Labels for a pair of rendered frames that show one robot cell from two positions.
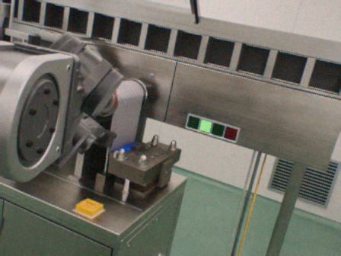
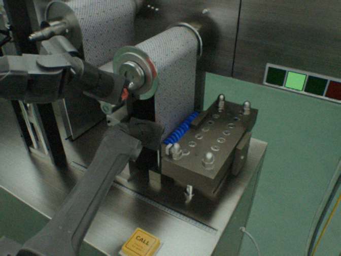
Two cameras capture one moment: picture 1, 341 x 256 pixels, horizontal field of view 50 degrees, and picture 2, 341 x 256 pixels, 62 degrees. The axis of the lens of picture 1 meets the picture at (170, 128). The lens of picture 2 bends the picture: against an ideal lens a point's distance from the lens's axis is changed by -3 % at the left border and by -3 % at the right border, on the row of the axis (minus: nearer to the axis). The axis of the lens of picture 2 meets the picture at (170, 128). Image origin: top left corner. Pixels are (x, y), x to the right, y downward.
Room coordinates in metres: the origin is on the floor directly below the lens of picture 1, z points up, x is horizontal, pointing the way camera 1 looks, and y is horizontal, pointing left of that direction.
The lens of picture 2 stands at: (0.77, 0.07, 1.57)
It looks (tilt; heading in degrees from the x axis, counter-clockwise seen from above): 35 degrees down; 11
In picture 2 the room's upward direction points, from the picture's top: straight up
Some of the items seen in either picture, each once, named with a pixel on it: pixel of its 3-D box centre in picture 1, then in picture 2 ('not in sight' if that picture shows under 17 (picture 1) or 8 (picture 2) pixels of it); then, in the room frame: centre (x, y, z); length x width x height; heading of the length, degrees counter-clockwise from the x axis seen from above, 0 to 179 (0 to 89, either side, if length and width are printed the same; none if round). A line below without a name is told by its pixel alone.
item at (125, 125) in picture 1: (124, 131); (176, 106); (1.52, 0.20, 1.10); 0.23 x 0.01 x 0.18; 160
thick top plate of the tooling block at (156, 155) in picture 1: (148, 159); (214, 138); (1.52, 0.07, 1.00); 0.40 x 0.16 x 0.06; 160
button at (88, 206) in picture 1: (89, 207); (141, 245); (1.16, 0.22, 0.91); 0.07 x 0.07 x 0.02; 70
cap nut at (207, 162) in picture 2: (142, 160); (208, 159); (1.36, 0.08, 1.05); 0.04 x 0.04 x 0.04
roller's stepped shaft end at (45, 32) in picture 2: not in sight; (38, 35); (1.44, 0.56, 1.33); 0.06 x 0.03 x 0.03; 160
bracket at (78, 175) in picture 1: (82, 143); (122, 137); (1.41, 0.34, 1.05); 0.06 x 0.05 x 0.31; 160
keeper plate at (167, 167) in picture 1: (166, 172); (242, 153); (1.51, -0.02, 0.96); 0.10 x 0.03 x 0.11; 160
